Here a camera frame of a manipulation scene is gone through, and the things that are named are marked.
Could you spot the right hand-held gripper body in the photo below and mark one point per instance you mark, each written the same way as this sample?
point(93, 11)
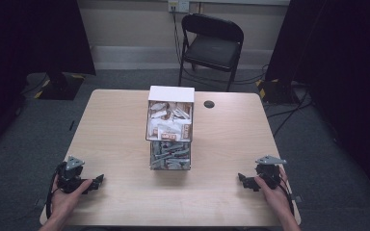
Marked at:
point(269, 173)

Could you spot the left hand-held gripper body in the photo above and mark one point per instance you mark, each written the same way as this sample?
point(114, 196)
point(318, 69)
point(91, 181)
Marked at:
point(71, 177)

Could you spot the person's right hand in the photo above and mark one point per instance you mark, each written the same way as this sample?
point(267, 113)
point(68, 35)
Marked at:
point(277, 199)

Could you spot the person's left hand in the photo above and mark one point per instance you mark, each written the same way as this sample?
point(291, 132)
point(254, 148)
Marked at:
point(62, 203)

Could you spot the pile of grey packets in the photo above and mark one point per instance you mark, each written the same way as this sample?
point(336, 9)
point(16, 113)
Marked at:
point(170, 156)

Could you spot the black stand base striped edge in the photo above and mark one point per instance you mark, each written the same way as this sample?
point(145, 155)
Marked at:
point(274, 91)
point(59, 87)

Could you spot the black table grommet hole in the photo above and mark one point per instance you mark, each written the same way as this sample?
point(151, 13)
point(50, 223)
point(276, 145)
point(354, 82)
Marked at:
point(209, 104)

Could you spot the pile of white brown packets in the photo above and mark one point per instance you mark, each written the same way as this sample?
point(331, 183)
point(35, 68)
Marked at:
point(170, 123)

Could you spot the clear two-tier organizer box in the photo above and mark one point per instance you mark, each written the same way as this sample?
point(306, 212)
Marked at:
point(171, 93)

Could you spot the black curtain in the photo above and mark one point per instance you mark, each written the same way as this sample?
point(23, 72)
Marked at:
point(340, 64)
point(29, 38)

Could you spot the black folding chair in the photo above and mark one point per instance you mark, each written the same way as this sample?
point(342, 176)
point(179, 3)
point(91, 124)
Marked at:
point(212, 49)

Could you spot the white wall socket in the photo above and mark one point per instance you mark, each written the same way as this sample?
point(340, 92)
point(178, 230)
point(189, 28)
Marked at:
point(179, 5)

